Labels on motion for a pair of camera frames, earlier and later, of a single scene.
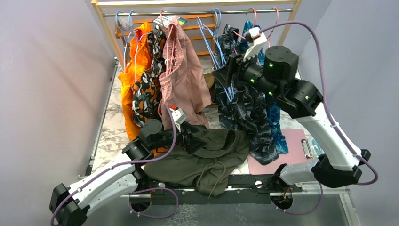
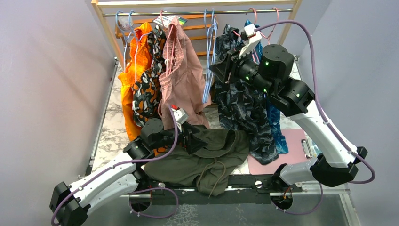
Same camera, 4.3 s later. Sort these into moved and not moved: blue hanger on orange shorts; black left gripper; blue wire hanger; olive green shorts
Moved: blue wire hanger
Not moved: olive green shorts; black left gripper; blue hanger on orange shorts
